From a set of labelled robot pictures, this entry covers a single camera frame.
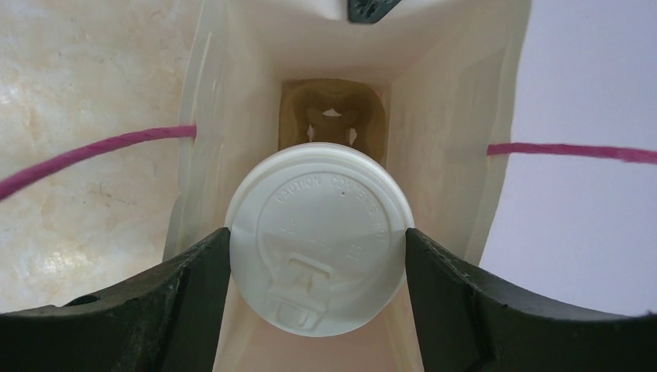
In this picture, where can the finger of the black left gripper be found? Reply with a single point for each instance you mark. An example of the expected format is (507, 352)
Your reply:
(369, 11)

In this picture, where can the pink paper gift bag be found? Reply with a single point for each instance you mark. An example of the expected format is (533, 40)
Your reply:
(190, 91)

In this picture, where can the white plastic cup lid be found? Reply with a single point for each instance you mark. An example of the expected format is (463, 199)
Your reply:
(317, 239)

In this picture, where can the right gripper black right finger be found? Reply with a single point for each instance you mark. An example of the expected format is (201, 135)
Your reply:
(468, 319)

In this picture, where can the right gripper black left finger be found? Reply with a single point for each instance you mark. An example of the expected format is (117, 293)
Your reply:
(167, 318)

